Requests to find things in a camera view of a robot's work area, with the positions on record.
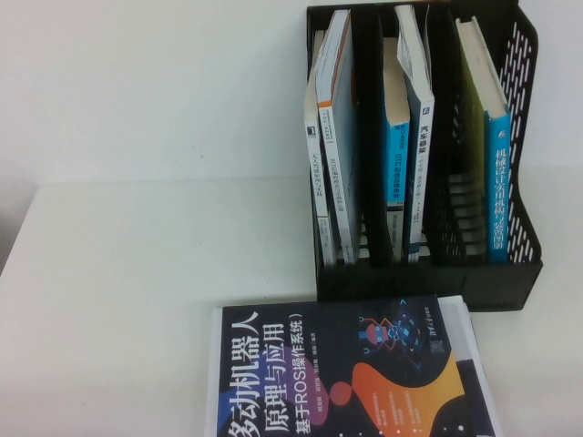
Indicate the blue paperback yellowed pages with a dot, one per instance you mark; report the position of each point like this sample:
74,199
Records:
396,159

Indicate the white car suspension book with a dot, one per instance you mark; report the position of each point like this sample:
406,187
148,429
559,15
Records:
421,182

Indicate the thin white spine book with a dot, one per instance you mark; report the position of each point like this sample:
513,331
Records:
314,182

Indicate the white book orange trim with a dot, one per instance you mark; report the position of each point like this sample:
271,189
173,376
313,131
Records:
341,136

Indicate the black plastic book stand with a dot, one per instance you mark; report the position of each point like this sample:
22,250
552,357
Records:
364,282

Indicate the dark navy robot book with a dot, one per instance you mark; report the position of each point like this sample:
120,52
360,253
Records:
319,409

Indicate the blue hardcover mechanical design book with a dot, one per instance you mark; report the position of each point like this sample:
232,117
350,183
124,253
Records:
501,191

